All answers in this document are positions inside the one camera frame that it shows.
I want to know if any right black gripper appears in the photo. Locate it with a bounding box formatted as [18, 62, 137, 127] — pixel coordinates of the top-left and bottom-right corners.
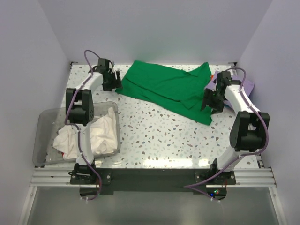
[201, 88, 226, 115]

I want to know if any green t-shirt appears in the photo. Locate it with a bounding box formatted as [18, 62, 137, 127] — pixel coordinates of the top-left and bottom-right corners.
[116, 60, 212, 125]

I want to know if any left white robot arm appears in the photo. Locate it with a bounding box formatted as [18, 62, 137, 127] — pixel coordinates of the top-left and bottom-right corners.
[65, 58, 122, 167]

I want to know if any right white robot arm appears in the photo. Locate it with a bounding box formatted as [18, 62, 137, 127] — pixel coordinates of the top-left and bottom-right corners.
[201, 68, 270, 184]

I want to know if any folded purple t-shirt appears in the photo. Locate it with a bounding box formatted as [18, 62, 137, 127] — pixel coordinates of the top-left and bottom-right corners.
[206, 71, 255, 108]

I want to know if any white t-shirt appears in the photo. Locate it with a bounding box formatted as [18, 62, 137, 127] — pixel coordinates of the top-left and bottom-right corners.
[53, 107, 118, 160]

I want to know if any clear plastic bin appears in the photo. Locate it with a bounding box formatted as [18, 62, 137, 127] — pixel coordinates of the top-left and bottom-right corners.
[32, 101, 121, 167]

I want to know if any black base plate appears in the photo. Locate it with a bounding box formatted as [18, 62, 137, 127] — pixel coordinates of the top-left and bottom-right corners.
[70, 167, 235, 196]

